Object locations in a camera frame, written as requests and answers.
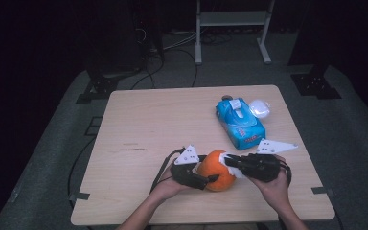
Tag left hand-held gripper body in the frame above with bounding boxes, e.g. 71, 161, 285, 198
171, 144, 210, 191

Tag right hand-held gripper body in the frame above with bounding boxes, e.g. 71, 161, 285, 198
241, 138, 299, 184

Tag orange plush toy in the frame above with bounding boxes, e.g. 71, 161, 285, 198
197, 149, 238, 193

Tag white wet wipe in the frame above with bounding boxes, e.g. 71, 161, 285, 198
218, 151, 247, 179

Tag blue wet wipe pack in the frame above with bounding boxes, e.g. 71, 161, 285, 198
215, 97, 267, 151

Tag person's left hand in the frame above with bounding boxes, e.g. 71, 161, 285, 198
149, 160, 190, 202

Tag person's right hand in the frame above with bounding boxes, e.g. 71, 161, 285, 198
250, 154, 292, 212

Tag white round lid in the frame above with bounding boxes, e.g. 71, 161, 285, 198
248, 99, 272, 120

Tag black tape strip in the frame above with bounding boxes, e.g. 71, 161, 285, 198
68, 191, 91, 202
310, 186, 335, 196

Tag black stand base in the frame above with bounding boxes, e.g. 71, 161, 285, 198
290, 63, 343, 100
76, 61, 142, 104

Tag white metal stand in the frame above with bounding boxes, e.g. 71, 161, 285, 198
195, 0, 276, 66

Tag left hand-held gripper cable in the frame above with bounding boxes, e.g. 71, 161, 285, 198
149, 147, 187, 195

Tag hand-held gripper cable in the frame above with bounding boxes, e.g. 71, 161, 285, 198
277, 158, 293, 189
149, 147, 187, 195

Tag right hand-held gripper cable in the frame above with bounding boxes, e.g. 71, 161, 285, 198
277, 158, 293, 189

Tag thin black floor cable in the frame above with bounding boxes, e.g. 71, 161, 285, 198
66, 137, 98, 205

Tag white floor cables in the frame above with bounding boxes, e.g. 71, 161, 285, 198
164, 30, 199, 52

